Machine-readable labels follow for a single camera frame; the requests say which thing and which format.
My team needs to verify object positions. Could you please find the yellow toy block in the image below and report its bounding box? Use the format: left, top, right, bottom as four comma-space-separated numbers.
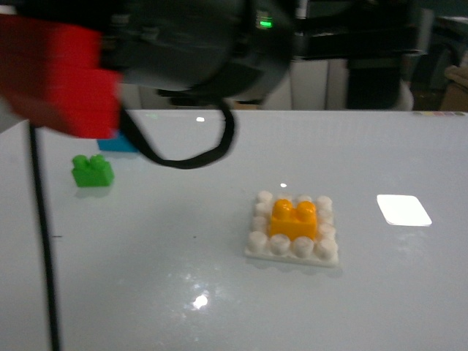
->
269, 199, 317, 241

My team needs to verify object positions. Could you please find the white studded base plate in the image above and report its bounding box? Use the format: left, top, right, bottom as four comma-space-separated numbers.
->
244, 191, 339, 268

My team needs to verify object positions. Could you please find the blue toy block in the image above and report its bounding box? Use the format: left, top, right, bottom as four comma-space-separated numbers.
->
97, 132, 138, 153

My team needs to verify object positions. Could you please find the green toy block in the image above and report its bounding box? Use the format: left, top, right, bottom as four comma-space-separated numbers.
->
72, 154, 114, 188

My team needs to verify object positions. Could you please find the coloured dot sticker strip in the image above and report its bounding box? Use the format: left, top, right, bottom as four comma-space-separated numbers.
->
413, 111, 467, 117

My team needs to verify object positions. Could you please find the red gripper-mounted part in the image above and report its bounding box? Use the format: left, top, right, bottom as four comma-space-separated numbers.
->
1, 15, 122, 139

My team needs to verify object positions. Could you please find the black cable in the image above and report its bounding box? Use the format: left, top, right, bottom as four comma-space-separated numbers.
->
118, 98, 237, 170

